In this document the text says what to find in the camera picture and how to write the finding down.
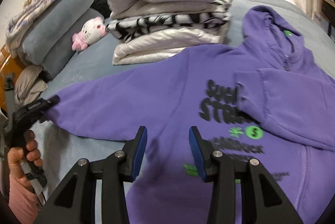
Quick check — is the orange wooden headboard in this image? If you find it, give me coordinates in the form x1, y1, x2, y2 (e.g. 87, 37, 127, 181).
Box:
0, 44, 17, 113

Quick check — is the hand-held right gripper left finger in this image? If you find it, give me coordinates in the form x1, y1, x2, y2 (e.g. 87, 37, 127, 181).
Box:
34, 126, 148, 224

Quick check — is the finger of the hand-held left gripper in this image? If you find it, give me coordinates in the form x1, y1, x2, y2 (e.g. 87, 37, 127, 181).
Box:
14, 95, 59, 124

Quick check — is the folded shiny white jacket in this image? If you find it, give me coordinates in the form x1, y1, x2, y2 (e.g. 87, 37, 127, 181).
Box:
112, 25, 229, 66

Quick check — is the folded black white striped garment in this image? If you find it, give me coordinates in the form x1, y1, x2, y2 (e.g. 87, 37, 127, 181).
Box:
105, 0, 233, 43

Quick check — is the person's left forearm pink sleeve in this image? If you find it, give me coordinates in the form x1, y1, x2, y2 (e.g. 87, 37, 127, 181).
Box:
8, 178, 41, 218

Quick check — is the purple hoodie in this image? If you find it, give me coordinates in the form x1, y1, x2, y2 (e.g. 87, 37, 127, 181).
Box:
43, 6, 335, 224

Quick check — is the grey pillow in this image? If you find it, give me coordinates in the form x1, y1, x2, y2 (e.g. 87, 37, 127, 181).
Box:
18, 0, 98, 65
42, 8, 106, 79

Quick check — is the white pink plush toy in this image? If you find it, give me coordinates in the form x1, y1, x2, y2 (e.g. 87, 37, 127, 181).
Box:
72, 16, 108, 51

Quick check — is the person's left hand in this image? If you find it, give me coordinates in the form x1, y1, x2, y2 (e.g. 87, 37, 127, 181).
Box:
7, 130, 44, 188

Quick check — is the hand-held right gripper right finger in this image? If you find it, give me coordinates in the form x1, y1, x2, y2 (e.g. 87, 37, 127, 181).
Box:
189, 126, 304, 224

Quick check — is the black cloth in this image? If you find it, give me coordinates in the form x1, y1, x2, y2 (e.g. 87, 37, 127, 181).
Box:
90, 0, 113, 18

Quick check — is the beige grey bedding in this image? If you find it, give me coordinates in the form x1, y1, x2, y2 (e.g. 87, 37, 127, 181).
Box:
14, 64, 49, 107

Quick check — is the blue grey bed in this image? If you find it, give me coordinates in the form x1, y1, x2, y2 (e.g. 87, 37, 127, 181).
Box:
26, 0, 335, 207

